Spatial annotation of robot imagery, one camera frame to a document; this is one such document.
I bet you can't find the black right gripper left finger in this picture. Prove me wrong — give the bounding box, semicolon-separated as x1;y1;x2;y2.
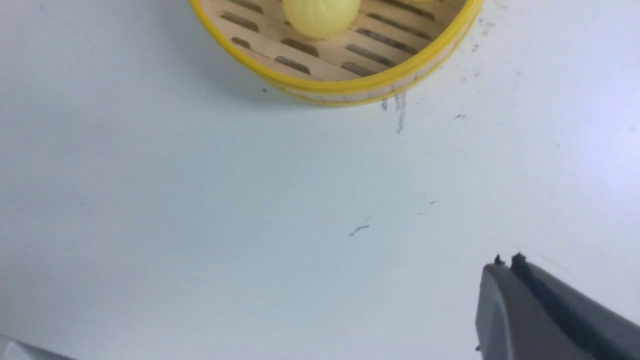
475;255;593;360

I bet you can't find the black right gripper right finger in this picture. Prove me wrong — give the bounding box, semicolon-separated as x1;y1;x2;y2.
510;253;639;360

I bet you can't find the yellow bun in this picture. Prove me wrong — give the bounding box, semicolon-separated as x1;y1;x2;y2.
281;0;362;39

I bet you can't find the bamboo steamer tray yellow rim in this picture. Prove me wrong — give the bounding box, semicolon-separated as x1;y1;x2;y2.
190;0;483;106

